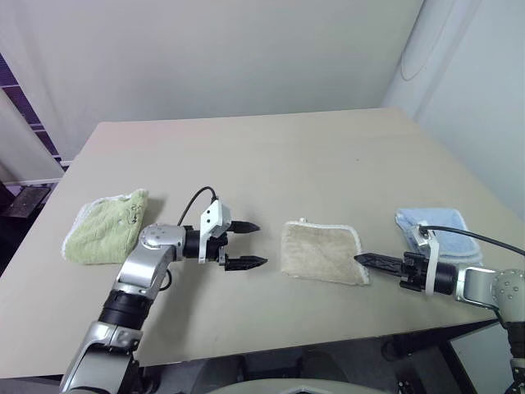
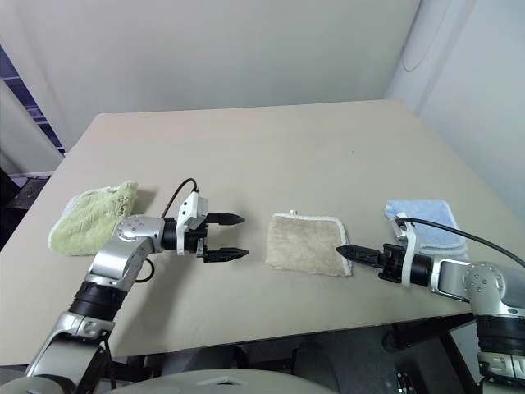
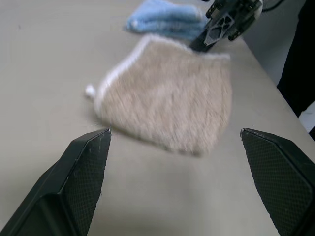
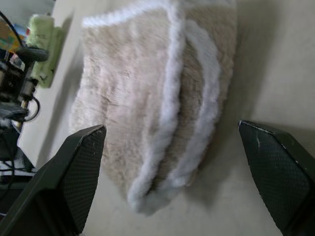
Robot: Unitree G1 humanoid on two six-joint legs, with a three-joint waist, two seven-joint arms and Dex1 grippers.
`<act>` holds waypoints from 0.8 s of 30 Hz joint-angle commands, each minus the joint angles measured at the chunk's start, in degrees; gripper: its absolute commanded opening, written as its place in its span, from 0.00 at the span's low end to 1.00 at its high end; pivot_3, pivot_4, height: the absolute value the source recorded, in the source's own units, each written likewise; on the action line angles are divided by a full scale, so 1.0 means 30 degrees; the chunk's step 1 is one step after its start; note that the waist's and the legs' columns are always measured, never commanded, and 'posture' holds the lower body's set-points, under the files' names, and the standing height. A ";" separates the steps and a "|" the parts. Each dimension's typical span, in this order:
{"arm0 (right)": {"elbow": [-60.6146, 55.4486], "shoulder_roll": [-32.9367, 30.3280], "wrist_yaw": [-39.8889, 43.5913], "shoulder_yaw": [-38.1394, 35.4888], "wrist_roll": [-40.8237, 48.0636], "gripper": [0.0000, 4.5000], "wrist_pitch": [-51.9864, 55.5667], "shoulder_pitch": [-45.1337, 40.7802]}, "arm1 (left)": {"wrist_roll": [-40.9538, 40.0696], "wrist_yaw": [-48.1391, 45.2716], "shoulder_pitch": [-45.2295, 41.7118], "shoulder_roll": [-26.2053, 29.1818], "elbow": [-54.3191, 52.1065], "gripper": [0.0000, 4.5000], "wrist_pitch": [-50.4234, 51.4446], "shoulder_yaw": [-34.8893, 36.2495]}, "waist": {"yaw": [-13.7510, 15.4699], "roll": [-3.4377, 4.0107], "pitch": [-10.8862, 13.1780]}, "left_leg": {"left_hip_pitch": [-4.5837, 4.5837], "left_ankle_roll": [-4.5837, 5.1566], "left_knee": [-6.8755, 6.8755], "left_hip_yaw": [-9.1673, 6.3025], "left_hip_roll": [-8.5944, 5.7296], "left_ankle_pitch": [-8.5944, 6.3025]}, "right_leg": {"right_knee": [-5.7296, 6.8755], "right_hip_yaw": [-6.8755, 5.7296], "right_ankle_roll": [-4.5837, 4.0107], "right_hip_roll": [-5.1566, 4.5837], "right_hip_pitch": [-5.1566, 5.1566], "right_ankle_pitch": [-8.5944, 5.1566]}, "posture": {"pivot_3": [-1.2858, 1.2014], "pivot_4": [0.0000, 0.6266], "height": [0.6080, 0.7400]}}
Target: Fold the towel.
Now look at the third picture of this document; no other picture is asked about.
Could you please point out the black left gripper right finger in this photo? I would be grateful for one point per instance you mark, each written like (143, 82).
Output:
(283, 182)

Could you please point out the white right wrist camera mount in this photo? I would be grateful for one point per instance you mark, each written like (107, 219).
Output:
(258, 11)

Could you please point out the black shape beside table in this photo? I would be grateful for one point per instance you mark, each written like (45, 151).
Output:
(300, 56)

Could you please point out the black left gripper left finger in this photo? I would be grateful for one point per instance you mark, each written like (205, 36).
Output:
(64, 189)

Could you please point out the beige towel with white trim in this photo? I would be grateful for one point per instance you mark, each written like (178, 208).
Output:
(169, 100)

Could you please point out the folded light blue towel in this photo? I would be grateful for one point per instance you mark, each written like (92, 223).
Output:
(162, 20)

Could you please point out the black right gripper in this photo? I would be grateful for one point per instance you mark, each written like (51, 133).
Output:
(236, 14)

